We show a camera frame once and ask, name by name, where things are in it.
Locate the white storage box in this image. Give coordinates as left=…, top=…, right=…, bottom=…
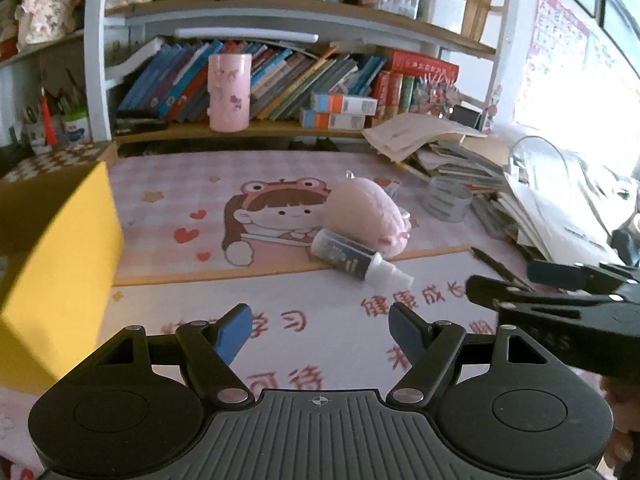
left=417, top=0, right=469, bottom=35

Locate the black stapler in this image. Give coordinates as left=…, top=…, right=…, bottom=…
left=115, top=109, right=169, bottom=134

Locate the yellow cardboard box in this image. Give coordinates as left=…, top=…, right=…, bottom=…
left=0, top=160, right=126, bottom=396

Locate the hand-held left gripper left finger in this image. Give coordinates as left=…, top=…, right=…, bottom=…
left=92, top=303, right=256, bottom=408

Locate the clear round container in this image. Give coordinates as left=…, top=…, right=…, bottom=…
left=420, top=177, right=474, bottom=224

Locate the pink printed tumbler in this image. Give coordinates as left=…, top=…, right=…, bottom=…
left=207, top=53, right=251, bottom=133

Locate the row of leaning books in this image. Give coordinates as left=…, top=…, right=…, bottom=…
left=116, top=39, right=389, bottom=124

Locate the white cup with label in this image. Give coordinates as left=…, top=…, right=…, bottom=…
left=62, top=110, right=94, bottom=144

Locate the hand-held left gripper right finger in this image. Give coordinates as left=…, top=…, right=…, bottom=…
left=387, top=304, right=548, bottom=407

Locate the white bookshelf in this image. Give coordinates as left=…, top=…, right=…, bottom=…
left=82, top=0, right=517, bottom=147

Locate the person's right hand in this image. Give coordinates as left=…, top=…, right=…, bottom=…
left=600, top=375, right=640, bottom=463

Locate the red boxed book set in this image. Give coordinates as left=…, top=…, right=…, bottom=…
left=372, top=49, right=461, bottom=121

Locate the pile of papers and books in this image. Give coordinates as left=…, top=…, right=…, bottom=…
left=362, top=112, right=640, bottom=272

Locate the floral dressed doll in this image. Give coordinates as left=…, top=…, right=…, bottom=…
left=15, top=0, right=81, bottom=45

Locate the desktop with pink checked cloth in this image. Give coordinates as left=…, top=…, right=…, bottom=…
left=0, top=147, right=640, bottom=480

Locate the orange and white carton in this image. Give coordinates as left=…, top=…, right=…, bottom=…
left=310, top=92, right=379, bottom=116
left=300, top=110, right=369, bottom=131

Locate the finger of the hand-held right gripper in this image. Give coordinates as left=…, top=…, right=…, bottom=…
left=526, top=259, right=640, bottom=292
left=465, top=274, right=626, bottom=319

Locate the black pen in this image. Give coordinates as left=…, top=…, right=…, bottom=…
left=470, top=246, right=536, bottom=294

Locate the small black box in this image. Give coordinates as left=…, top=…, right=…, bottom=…
left=450, top=105, right=484, bottom=129

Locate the pink plush toy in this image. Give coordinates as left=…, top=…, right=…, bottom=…
left=320, top=172, right=414, bottom=254

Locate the clear plastic bag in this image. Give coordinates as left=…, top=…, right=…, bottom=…
left=505, top=135, right=640, bottom=261

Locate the brown checked cloth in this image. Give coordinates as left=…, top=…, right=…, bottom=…
left=5, top=140, right=119, bottom=181

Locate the pink wall poster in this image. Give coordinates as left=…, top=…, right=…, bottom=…
left=515, top=0, right=592, bottom=132

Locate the clear spray bottle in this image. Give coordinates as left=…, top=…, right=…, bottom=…
left=310, top=228, right=416, bottom=286

